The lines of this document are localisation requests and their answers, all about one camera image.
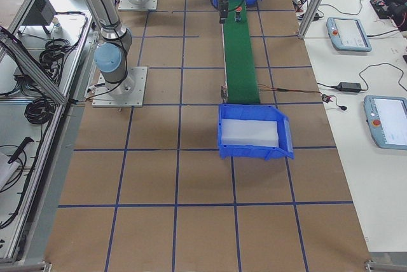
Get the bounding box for red push button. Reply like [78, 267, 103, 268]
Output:
[234, 6, 242, 22]

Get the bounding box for green conveyor belt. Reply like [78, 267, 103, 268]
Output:
[222, 0, 260, 104]

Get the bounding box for far teach pendant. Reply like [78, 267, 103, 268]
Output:
[326, 17, 372, 52]

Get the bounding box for teach pendant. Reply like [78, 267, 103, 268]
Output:
[363, 95, 406, 150]
[326, 17, 372, 52]

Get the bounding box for right blue plastic bin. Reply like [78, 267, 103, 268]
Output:
[217, 104, 294, 160]

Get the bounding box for right white foam pad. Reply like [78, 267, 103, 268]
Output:
[221, 119, 279, 147]

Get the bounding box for black power adapter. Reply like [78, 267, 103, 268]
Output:
[332, 82, 362, 93]

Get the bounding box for near teach pendant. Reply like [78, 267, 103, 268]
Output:
[363, 95, 406, 150]

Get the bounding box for red black conveyor wire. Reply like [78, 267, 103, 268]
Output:
[258, 83, 348, 112]

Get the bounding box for left aluminium frame rail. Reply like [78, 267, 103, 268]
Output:
[1, 0, 92, 271]

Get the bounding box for coiled black cables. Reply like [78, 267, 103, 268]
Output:
[24, 97, 55, 126]

